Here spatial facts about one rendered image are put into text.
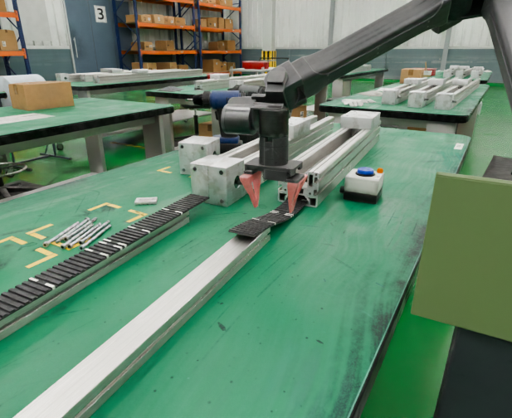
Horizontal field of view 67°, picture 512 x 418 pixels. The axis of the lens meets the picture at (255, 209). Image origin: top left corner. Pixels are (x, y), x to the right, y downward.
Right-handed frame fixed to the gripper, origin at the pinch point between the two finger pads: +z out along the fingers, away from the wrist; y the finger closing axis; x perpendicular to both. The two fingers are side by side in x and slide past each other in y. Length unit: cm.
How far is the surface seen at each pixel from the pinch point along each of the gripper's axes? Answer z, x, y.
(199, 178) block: -1.8, -5.5, 20.9
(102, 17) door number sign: -142, -944, 931
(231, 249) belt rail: 1.6, 17.9, 0.6
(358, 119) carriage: -8, -70, -4
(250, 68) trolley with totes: -11, -469, 221
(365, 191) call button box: 1.8, -21.1, -15.3
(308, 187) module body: -0.1, -13.5, -3.4
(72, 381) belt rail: 1.7, 49.7, 2.3
